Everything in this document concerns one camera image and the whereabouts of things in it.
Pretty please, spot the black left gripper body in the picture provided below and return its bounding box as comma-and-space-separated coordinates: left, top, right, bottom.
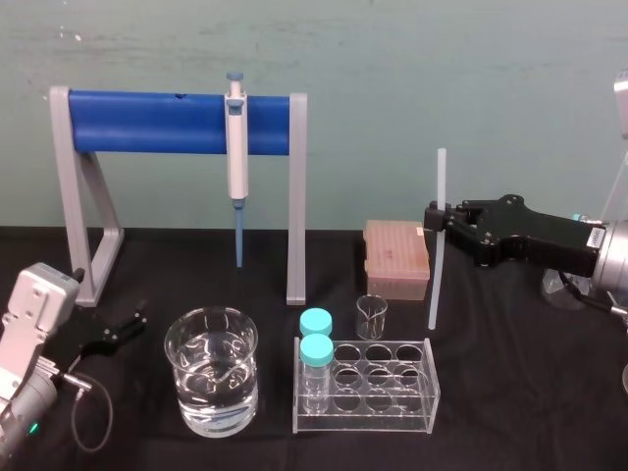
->
57, 267, 113, 380

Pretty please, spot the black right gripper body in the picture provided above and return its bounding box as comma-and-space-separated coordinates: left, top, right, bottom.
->
481, 193, 607, 282

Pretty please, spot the translucent white stirring rod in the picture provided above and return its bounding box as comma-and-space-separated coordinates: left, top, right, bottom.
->
427, 146, 448, 332

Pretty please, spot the clear glass flask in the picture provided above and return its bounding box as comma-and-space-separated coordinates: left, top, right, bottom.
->
541, 267, 591, 309

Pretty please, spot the brown pipette tip box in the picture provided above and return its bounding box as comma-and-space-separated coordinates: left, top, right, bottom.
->
363, 219, 433, 301

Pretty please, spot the large glass beaker with water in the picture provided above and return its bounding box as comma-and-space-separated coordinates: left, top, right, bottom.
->
163, 305, 260, 438

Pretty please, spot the small empty glass beaker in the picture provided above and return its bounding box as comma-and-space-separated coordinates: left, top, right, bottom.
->
355, 294, 390, 342

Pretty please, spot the clear acrylic tube rack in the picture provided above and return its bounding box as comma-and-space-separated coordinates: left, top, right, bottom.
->
291, 335, 437, 436

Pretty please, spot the black table cloth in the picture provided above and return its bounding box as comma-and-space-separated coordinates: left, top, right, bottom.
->
0, 224, 628, 471

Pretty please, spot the clear tube with teal cap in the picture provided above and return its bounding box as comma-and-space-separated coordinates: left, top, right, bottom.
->
299, 334, 336, 414
299, 308, 334, 345

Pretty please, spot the white and blue pipette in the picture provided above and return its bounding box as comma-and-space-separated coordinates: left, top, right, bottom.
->
224, 71, 249, 269

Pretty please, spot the grey and blue pipette stand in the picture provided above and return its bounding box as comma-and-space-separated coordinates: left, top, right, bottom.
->
48, 85, 310, 308

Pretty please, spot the thin dark left gripper cable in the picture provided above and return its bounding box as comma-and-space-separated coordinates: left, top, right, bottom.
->
61, 372, 116, 453

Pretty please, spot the thin dark gripper cable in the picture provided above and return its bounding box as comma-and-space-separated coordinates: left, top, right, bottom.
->
61, 372, 116, 453
556, 269, 628, 325

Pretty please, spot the thin dark right gripper cable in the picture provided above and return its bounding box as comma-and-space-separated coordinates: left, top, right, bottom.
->
556, 269, 628, 325

